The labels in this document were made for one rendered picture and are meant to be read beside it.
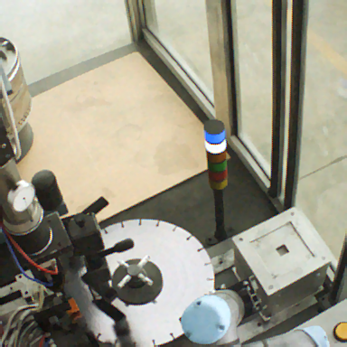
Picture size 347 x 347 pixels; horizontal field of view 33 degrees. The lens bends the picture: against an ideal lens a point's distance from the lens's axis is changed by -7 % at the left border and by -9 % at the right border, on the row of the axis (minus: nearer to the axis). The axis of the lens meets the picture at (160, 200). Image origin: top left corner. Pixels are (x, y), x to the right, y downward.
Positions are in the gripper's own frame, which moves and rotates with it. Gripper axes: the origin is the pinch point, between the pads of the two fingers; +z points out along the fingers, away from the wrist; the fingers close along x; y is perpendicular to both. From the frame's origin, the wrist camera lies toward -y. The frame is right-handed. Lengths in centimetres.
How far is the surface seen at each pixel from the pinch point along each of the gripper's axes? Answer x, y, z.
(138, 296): 9.8, -18.4, -2.7
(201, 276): 8.3, -6.0, 3.8
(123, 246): 17.6, -8.0, -25.3
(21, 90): 77, -35, 19
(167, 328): 0.9, -14.9, -4.5
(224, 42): 58, 21, 19
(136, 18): 102, -5, 67
